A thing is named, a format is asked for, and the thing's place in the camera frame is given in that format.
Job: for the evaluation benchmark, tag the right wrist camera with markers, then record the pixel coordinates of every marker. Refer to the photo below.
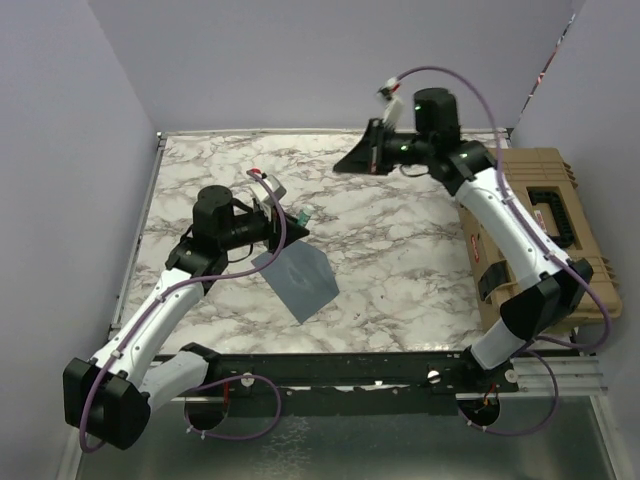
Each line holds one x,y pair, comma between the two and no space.
393,104

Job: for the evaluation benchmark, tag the green white glue stick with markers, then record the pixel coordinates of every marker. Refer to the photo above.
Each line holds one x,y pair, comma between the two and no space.
305,215

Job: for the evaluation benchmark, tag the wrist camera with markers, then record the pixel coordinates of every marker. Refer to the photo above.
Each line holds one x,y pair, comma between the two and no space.
393,104
266,190

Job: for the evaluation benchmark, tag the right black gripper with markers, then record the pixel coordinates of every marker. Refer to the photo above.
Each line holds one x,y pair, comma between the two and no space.
367,156

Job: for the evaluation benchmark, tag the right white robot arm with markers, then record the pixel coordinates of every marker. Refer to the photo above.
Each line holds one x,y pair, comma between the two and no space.
551,284

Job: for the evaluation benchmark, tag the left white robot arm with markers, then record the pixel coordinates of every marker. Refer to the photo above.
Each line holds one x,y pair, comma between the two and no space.
112,395

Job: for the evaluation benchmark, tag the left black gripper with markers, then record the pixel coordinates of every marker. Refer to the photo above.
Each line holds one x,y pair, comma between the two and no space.
274,229

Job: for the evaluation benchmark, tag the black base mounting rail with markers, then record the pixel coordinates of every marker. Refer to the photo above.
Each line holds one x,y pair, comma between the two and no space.
260,385

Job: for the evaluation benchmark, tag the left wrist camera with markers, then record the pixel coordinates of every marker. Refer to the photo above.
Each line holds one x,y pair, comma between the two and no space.
266,190

